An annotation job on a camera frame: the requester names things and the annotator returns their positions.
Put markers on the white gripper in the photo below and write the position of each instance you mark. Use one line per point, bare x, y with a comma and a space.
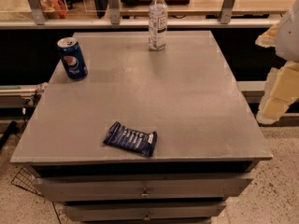
289, 36

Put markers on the clear plastic water bottle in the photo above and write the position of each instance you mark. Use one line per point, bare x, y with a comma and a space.
158, 14

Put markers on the grey drawer cabinet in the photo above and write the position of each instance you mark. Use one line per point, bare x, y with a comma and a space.
185, 93

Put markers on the dark blue snack wrapper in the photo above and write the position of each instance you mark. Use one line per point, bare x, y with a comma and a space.
122, 137

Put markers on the lower grey drawer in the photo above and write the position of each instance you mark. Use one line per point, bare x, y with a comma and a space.
143, 211

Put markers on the grey drawer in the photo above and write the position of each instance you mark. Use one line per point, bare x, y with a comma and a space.
143, 211
141, 187

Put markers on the blue Pepsi soda can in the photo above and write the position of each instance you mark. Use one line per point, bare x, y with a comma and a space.
72, 58

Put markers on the upper grey drawer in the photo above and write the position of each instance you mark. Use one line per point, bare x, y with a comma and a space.
141, 187

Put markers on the orange plastic bag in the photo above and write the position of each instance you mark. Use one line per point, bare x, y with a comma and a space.
57, 6

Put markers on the black pole on floor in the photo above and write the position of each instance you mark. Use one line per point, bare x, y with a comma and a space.
11, 129

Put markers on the grey metal rail frame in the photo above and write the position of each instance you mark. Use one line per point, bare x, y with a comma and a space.
17, 14

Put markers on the black wire grid rack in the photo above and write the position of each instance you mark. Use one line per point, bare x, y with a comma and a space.
24, 180

